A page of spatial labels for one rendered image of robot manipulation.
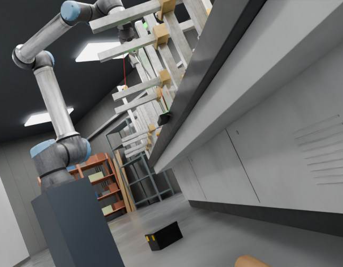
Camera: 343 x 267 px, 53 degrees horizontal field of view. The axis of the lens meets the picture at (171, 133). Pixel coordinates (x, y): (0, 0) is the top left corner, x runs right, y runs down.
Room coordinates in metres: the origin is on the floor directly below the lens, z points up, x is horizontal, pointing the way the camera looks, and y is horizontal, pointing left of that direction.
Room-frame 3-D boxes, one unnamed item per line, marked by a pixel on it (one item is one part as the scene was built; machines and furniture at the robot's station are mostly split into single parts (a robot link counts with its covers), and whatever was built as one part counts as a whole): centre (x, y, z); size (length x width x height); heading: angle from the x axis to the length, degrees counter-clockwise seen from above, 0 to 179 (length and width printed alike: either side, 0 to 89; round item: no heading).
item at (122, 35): (1.62, 0.01, 1.15); 0.09 x 0.08 x 0.12; 10
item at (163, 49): (1.38, -0.11, 0.86); 0.03 x 0.03 x 0.48; 10
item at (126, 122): (9.05, 1.11, 1.12); 1.15 x 0.49 x 2.23; 44
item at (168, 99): (1.66, -0.04, 0.75); 0.26 x 0.01 x 0.10; 10
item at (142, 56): (1.88, -0.03, 0.91); 0.03 x 0.03 x 0.48; 10
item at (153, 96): (1.83, 0.01, 0.84); 0.43 x 0.03 x 0.04; 100
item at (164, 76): (1.61, -0.08, 0.84); 0.13 x 0.06 x 0.05; 10
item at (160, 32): (1.36, -0.12, 0.94); 0.13 x 0.06 x 0.05; 10
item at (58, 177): (1.90, 0.69, 0.65); 0.19 x 0.19 x 0.10
